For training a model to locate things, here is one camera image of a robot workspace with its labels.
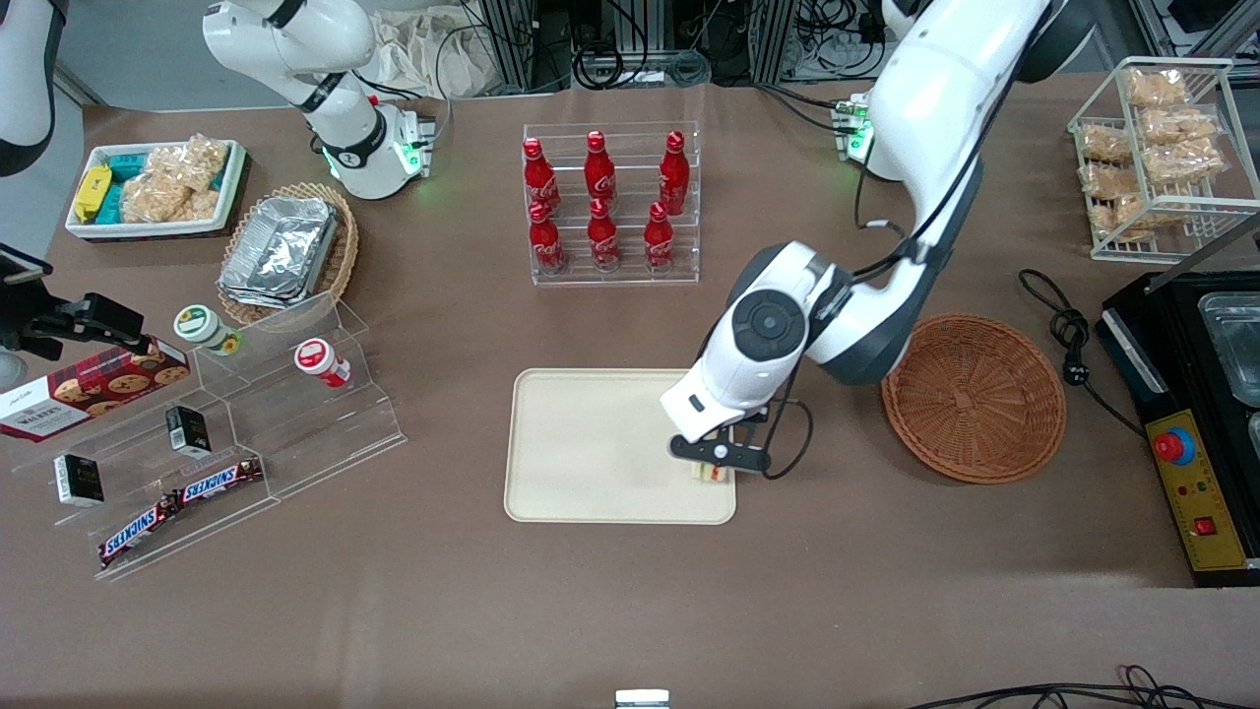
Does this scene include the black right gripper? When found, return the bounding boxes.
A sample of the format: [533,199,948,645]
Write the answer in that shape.
[0,292,149,361]

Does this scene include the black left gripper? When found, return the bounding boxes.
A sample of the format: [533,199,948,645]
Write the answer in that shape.
[687,405,778,486]

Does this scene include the white rectangular snack tray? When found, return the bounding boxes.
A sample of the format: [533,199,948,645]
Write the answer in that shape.
[64,138,248,241]

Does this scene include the beige rectangular tray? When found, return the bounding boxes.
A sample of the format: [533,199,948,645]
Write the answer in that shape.
[503,367,738,526]

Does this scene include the light oval wicker basket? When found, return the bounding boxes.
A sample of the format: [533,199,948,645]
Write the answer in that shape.
[216,181,361,327]

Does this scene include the brown round wicker basket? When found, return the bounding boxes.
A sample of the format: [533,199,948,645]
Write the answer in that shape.
[881,313,1068,485]

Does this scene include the red cookie box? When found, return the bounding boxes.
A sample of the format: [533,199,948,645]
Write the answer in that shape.
[0,337,192,444]

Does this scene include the green lid cup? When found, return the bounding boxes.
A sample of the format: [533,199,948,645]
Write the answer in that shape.
[173,303,244,358]

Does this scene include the yellow snack pack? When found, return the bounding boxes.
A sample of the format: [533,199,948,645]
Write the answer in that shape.
[73,163,113,224]

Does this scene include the clear rice cracker bag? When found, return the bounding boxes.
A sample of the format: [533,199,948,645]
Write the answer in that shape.
[119,172,221,225]
[156,134,230,194]

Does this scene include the small black box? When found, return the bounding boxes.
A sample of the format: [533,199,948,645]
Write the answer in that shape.
[53,452,106,508]
[164,404,213,458]

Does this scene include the aluminium foil container stack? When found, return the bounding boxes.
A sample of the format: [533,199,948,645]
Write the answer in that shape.
[218,194,342,310]

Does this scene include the Snickers chocolate bar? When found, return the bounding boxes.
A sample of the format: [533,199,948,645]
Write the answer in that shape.
[174,456,266,506]
[97,496,184,569]

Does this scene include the red lid cup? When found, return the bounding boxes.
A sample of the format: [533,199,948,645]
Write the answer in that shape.
[293,337,352,389]

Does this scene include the clear acrylic bottle rack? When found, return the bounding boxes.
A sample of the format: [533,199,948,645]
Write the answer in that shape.
[521,120,703,288]

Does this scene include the clear acrylic step display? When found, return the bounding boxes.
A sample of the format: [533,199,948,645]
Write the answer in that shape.
[9,290,409,583]

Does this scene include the red cola bottle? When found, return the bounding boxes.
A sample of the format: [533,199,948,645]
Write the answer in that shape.
[657,130,691,217]
[586,198,622,273]
[528,201,567,276]
[521,137,563,219]
[583,129,619,211]
[643,201,677,272]

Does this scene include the beige crumpled cloth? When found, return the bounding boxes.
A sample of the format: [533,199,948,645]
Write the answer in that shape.
[368,8,495,100]

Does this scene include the bagged fried snack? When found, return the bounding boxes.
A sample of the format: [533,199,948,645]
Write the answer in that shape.
[1141,138,1228,184]
[1124,66,1188,108]
[1089,194,1154,243]
[1079,161,1144,202]
[1079,122,1134,164]
[1141,105,1221,145]

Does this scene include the black appliance with yellow panel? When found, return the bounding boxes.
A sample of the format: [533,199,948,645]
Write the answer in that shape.
[1095,211,1260,589]

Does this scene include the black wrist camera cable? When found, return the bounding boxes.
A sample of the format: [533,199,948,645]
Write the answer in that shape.
[762,59,1025,483]

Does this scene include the black power cable with plug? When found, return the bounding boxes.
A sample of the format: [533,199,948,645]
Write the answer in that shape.
[1017,267,1149,440]

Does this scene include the black coiled cable bundle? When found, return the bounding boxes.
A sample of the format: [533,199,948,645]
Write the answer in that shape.
[569,0,716,91]

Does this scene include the black loose cables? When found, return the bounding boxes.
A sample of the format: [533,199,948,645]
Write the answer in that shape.
[904,664,1260,709]

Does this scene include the aluminium frame post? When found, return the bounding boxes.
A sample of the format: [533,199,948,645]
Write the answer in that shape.
[478,0,538,96]
[752,0,799,86]

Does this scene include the white wire basket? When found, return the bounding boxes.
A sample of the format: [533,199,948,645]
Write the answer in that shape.
[1068,56,1260,264]

